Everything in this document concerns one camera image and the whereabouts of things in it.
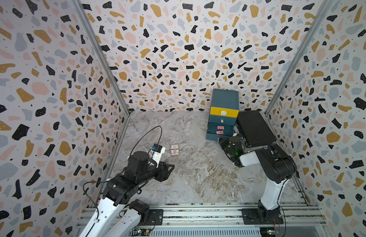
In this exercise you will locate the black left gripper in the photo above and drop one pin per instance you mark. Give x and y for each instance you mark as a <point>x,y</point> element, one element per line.
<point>163,174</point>

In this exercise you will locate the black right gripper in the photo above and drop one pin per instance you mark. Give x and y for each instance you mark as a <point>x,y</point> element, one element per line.
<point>223,143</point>

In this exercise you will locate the teal bottom drawer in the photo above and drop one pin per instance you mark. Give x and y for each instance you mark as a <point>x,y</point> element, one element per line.
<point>212,129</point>

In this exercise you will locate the teal drawer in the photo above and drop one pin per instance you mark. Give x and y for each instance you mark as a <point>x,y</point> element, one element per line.
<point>212,129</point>
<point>222,119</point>

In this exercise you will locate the yellow drawer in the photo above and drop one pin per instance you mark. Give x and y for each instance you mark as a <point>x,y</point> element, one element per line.
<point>224,112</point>

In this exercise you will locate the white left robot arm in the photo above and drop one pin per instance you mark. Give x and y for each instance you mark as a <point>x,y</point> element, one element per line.
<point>115,216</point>

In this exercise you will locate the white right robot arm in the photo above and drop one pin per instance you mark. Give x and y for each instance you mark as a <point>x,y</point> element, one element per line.
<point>276,164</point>

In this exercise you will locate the teal drawer cabinet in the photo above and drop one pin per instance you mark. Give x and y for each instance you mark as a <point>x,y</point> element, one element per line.
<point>223,98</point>

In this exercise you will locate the black flat case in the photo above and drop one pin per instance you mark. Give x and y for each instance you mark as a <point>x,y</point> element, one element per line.
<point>254,129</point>

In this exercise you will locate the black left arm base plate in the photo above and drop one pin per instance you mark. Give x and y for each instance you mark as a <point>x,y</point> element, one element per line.
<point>149,217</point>

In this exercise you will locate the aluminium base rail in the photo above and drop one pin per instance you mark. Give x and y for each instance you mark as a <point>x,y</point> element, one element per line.
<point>225,220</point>

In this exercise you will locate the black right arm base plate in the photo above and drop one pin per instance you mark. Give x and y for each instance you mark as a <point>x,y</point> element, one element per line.
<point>256,216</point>

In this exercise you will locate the aluminium corner post right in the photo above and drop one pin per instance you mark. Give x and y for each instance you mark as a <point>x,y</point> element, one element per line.
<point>324,8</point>

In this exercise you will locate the aluminium corner post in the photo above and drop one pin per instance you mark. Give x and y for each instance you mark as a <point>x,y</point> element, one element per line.
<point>324,8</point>
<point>77,5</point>

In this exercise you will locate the aluminium corner post left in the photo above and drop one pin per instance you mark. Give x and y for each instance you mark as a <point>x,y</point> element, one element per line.
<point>77,5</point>

